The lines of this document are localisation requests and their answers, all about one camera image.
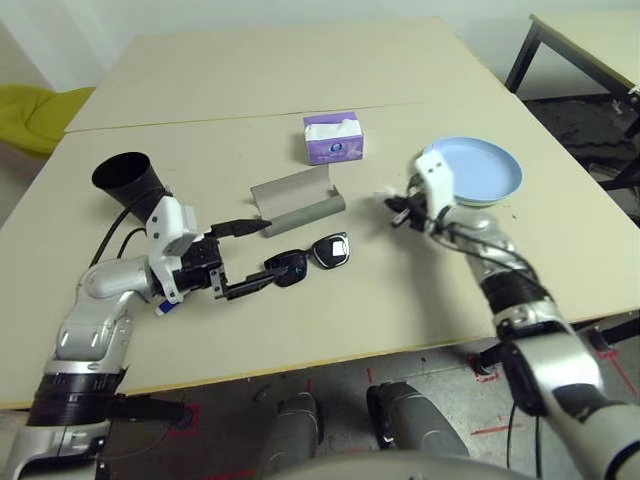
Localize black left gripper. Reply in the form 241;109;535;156
177;217;291;302

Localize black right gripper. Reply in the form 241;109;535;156
383;187;437;234

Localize grey glasses case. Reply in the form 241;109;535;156
248;165;347;239

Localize black sunglasses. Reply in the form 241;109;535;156
263;231;351;288

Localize blue plate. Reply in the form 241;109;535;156
422;135;524;206

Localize green plate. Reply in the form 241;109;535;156
452;192;516;209

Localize purple tissue box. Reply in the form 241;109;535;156
302;112;365;167

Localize black cup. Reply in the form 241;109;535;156
91;151;174;222

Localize red floor tape corner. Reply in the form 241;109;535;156
467;352;501;384
167;404;201;441

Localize black table leg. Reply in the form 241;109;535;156
477;312;640;376
107;394;196;431

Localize side table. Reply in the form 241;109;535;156
504;13;640;191

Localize grey robot right leg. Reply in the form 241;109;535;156
366;380;471;459

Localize red floor tape strip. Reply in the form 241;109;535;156
472;424;524;436

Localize yellow-green chair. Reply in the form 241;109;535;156
0;84;96;155

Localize grey robot torso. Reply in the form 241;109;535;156
279;452;506;480

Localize red floor tape line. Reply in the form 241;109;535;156
597;349;636;396

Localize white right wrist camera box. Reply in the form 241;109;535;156
413;149;457;221

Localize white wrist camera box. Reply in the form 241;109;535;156
144;195;199;305
413;149;457;221

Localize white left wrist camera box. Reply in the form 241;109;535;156
144;195;199;305

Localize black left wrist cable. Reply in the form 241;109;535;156
89;207;151;266

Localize black hanging cable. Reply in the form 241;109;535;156
505;399;546;480

